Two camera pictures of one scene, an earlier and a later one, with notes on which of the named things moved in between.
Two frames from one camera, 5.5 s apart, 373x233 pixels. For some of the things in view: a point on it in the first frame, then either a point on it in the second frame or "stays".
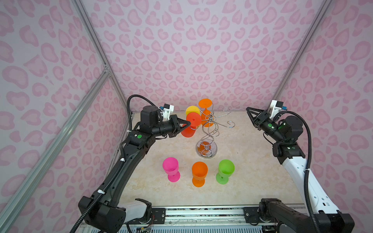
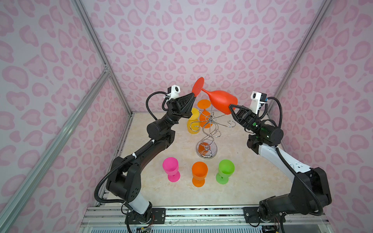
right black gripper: (258, 123) -> (248, 120)
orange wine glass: (207, 117) stays
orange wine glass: (199, 170) stays
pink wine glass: (170, 166) stays
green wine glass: (226, 168) stays
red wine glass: (195, 119) -> (220, 100)
